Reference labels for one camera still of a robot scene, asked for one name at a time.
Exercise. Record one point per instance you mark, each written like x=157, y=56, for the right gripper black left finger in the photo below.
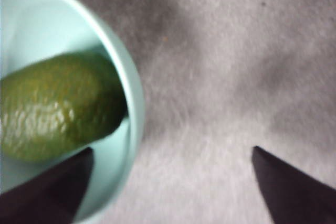
x=50, y=192

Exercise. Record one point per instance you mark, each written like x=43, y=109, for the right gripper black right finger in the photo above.
x=296, y=195

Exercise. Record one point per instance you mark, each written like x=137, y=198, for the green avocado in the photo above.
x=57, y=103

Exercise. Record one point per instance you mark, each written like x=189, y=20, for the teal ceramic bowl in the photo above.
x=39, y=19

